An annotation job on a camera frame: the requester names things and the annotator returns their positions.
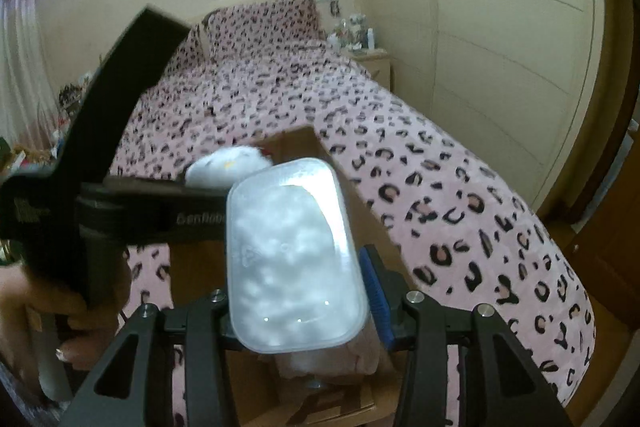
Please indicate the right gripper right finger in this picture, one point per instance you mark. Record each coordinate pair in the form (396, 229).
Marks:
(386, 290)

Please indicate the white Hello Kitty plush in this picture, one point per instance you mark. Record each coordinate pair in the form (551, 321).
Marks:
(226, 166)

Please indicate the wooden nightstand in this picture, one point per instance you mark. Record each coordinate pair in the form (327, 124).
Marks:
(377, 63)

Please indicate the left leopard pillow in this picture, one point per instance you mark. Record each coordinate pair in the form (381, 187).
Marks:
(189, 54)

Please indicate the leopard pillow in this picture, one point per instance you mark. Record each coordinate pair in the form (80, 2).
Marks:
(243, 30)
(189, 54)

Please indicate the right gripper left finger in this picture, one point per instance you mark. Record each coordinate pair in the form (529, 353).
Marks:
(231, 340)

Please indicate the left hand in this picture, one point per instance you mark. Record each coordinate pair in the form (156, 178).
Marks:
(29, 307)

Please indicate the right leopard pillow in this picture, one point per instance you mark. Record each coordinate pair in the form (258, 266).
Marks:
(243, 30)

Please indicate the leopard print bedspread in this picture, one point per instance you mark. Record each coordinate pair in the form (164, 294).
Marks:
(464, 235)

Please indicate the white curtain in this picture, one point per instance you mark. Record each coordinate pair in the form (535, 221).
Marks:
(25, 85)

